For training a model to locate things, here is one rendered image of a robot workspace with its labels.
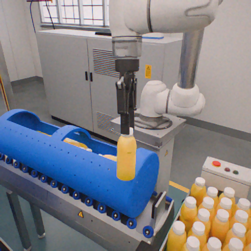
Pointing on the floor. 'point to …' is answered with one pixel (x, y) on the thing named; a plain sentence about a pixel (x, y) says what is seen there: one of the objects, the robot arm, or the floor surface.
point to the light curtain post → (6, 84)
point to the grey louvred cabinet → (97, 76)
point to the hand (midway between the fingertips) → (127, 122)
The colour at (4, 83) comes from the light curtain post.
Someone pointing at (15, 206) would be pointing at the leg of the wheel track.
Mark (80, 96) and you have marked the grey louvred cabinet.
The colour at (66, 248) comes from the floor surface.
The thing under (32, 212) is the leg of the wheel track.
